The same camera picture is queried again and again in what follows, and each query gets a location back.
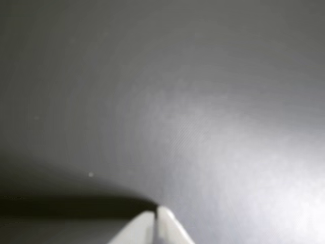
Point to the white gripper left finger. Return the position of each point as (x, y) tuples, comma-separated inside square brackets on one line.
[(142, 231)]

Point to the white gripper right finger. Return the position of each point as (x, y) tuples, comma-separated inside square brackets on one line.
[(170, 231)]

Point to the black table mat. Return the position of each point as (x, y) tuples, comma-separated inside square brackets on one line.
[(203, 101)]

